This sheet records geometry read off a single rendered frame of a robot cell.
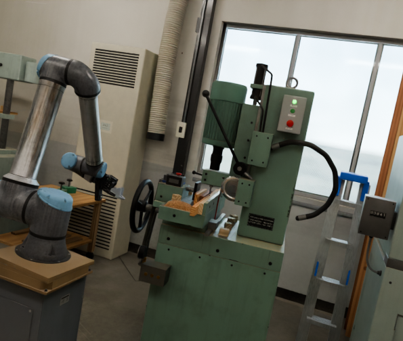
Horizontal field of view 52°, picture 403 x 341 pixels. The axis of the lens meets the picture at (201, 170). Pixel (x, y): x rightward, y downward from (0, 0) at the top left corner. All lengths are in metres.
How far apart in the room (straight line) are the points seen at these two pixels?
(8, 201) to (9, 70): 2.24
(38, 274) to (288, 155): 1.16
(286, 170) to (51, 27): 3.10
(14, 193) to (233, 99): 1.05
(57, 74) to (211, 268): 1.10
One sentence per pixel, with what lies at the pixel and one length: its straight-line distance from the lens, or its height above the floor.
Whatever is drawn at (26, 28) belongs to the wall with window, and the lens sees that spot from 4.63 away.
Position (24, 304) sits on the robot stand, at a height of 0.46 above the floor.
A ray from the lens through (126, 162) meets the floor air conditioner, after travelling 3.48.
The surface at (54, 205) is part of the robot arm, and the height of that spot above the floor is 0.86.
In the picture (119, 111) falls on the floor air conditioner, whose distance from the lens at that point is 3.53.
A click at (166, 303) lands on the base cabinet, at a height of 0.43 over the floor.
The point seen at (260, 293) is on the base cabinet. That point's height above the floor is 0.59.
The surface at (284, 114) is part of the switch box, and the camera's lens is 1.85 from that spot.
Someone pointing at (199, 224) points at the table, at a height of 0.86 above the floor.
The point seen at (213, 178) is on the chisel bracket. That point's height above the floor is 1.03.
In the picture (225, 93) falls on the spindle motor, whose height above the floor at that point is 1.45.
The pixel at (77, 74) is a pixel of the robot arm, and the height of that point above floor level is 1.40.
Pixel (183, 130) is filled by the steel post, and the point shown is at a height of 1.20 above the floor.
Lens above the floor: 1.29
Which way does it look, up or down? 7 degrees down
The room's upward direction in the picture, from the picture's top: 10 degrees clockwise
